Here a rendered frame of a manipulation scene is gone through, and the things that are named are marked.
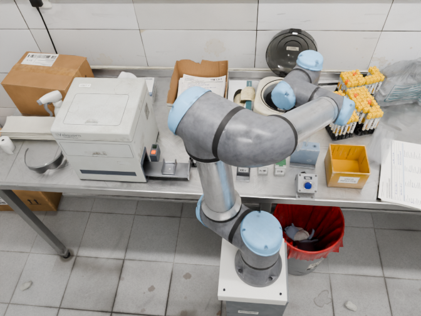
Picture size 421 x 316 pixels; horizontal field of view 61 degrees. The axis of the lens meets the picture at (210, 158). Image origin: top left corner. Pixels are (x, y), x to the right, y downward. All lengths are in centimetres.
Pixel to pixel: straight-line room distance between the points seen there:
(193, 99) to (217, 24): 95
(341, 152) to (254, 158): 82
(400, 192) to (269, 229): 63
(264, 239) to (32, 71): 126
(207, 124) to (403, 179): 99
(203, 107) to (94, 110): 67
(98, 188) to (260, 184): 64
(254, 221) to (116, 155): 57
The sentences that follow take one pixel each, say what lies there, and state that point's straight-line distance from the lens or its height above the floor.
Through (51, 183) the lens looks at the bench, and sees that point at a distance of 156.
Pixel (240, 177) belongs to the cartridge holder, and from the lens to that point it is 138.
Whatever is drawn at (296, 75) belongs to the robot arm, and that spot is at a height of 136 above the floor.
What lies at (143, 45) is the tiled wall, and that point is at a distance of 176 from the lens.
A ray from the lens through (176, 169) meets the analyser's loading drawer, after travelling 139.
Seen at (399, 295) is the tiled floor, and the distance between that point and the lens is 230.
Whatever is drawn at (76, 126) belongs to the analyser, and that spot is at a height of 117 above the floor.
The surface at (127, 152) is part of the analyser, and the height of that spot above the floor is 107.
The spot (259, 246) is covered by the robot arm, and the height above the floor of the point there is 114.
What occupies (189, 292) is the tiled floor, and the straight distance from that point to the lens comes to 213.
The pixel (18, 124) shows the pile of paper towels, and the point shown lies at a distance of 180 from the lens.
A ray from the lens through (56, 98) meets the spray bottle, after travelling 154.
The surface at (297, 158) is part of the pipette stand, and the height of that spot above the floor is 91.
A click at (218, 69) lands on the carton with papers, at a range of 168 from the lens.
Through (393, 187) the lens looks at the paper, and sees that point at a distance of 148.
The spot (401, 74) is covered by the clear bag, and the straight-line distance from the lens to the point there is 173.
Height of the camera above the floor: 204
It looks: 53 degrees down
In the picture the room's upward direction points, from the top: 5 degrees counter-clockwise
